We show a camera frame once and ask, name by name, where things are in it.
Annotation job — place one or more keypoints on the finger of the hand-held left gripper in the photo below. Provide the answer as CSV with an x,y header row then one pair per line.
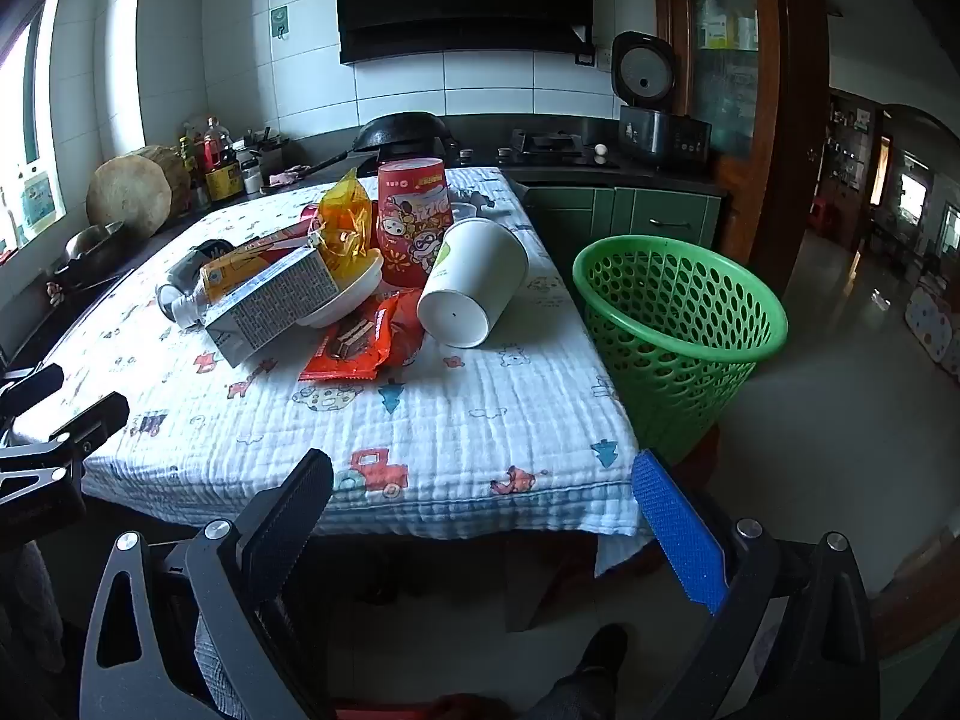
x,y
34,388
97,420

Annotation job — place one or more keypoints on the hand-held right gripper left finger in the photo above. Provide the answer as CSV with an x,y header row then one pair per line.
x,y
296,510

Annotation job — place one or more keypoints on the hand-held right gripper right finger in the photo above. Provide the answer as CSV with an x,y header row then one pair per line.
x,y
679,532

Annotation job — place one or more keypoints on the green plastic basket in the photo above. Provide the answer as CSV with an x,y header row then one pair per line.
x,y
720,405

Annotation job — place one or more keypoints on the clear plastic bottle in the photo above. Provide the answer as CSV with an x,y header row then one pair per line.
x,y
187,309

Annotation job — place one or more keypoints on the red snack wrapper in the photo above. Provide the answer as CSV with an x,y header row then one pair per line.
x,y
390,337

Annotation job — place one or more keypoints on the grey drink carton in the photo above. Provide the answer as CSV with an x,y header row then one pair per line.
x,y
262,307

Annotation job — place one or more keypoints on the white bowl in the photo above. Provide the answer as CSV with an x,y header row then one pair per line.
x,y
352,292

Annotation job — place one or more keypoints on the orange snack bag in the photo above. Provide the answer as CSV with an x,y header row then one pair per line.
x,y
345,232

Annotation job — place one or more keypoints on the white paper cup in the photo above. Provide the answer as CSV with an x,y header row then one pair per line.
x,y
472,277

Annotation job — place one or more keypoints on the red printed paper cup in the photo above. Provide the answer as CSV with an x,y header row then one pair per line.
x,y
409,217

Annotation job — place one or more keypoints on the black shoe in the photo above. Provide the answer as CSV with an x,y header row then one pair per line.
x,y
600,652

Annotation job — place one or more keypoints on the metal bowl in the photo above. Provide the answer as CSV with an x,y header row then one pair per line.
x,y
94,247

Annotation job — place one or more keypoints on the printed white tablecloth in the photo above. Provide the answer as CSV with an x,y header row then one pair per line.
x,y
450,420

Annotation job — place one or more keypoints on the grey trouser leg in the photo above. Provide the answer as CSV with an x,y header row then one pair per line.
x,y
570,697

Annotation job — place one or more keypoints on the round wooden chopping block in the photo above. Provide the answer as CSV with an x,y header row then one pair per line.
x,y
127,195

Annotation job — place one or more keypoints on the brown wooden door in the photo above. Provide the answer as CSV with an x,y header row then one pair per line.
x,y
922,585

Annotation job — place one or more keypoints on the window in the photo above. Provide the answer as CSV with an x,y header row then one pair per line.
x,y
22,127

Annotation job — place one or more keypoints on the green kitchen cabinet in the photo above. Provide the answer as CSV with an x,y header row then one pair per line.
x,y
660,210

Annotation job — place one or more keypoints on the dotted play tent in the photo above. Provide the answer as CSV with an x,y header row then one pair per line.
x,y
930,322

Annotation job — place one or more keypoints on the small red stool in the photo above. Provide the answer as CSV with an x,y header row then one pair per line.
x,y
825,216

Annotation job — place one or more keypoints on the white egg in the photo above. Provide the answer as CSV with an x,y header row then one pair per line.
x,y
601,154

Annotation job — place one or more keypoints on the black wok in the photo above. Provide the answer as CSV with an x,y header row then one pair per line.
x,y
405,131

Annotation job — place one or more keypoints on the black rice cooker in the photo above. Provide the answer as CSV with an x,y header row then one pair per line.
x,y
660,131

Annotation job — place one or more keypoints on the black gas stove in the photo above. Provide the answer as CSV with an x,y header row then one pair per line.
x,y
547,142

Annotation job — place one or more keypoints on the wooden display shelf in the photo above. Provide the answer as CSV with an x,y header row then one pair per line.
x,y
851,150

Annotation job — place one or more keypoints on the wooden glass-door cabinet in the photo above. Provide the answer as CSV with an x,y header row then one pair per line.
x,y
795,90

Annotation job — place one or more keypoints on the black range hood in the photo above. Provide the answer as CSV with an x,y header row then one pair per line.
x,y
450,0

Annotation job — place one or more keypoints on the green wall hook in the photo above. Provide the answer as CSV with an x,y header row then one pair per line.
x,y
279,21

